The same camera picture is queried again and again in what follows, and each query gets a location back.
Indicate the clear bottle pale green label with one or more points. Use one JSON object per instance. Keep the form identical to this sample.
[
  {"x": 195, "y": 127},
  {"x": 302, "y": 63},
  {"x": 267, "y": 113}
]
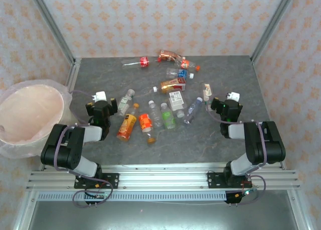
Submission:
[{"x": 124, "y": 103}]

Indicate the small beige label bottle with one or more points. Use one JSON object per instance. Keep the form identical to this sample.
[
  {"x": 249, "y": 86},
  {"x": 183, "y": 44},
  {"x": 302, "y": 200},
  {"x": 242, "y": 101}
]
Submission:
[{"x": 207, "y": 90}]

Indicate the blue tinted clear bottle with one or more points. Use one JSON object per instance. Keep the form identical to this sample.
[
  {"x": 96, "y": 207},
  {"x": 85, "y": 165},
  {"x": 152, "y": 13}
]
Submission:
[{"x": 192, "y": 110}]

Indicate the yellow label juice bottle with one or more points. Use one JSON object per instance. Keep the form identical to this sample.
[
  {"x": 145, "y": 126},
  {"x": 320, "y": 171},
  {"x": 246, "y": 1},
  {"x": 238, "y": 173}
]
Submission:
[{"x": 126, "y": 125}]

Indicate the orange label number five bottle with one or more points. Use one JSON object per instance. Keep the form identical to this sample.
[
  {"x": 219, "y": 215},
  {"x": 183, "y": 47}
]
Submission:
[{"x": 145, "y": 122}]

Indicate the square clear white label bottle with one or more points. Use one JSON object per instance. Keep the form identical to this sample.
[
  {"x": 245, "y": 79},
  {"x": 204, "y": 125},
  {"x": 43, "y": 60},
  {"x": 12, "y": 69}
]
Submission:
[{"x": 176, "y": 99}]

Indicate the clear bottle without label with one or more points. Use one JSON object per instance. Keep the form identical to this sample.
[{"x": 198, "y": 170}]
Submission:
[{"x": 155, "y": 114}]

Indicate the blue label water bottle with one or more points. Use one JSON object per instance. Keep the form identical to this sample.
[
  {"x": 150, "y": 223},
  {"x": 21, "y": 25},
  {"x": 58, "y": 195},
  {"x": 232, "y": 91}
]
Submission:
[{"x": 182, "y": 73}]

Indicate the gold red label tea bottle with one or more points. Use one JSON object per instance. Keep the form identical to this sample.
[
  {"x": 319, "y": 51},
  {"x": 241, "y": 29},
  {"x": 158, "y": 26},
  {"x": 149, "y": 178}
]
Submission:
[{"x": 171, "y": 85}]

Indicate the orange label orange cap bottle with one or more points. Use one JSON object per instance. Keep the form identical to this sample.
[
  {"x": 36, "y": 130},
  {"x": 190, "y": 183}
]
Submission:
[{"x": 186, "y": 63}]

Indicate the red label cola bottle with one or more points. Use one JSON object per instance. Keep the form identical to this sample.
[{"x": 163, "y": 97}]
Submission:
[{"x": 144, "y": 61}]

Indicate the crushed brown coffee bottle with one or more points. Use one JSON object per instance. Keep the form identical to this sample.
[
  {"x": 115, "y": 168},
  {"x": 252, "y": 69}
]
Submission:
[{"x": 166, "y": 55}]

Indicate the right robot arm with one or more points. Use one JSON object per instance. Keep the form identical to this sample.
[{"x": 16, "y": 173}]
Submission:
[{"x": 265, "y": 144}]

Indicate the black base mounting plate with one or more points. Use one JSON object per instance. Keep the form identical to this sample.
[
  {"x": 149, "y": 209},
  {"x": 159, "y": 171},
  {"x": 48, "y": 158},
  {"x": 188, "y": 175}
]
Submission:
[
  {"x": 215, "y": 180},
  {"x": 110, "y": 181}
]

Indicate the small green circuit board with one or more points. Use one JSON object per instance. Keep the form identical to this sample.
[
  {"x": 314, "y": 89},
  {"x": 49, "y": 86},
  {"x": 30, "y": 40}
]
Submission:
[
  {"x": 248, "y": 191},
  {"x": 96, "y": 196}
]

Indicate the grey metal lower panel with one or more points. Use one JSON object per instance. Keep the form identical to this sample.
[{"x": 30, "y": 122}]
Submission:
[{"x": 163, "y": 217}]

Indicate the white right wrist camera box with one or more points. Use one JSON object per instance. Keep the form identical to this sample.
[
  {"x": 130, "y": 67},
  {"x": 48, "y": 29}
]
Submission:
[{"x": 234, "y": 96}]

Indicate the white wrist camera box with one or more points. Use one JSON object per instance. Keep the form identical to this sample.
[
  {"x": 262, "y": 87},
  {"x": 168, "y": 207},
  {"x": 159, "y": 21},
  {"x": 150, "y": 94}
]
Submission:
[
  {"x": 234, "y": 96},
  {"x": 99, "y": 96}
]

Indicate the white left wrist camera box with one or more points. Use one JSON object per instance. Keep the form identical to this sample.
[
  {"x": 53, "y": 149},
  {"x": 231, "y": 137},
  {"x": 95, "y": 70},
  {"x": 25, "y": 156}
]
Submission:
[{"x": 99, "y": 96}]

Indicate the aluminium table side rail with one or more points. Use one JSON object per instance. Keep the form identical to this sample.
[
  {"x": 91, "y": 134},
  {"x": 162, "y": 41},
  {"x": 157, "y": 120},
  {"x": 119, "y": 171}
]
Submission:
[{"x": 74, "y": 74}]

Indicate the aluminium frame post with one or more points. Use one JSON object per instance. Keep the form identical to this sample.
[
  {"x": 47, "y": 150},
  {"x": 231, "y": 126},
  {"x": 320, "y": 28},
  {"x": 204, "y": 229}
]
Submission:
[
  {"x": 51, "y": 21},
  {"x": 274, "y": 21}
]

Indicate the aluminium lower frame rail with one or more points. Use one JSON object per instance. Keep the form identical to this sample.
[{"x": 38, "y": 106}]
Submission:
[
  {"x": 299, "y": 212},
  {"x": 23, "y": 212}
]

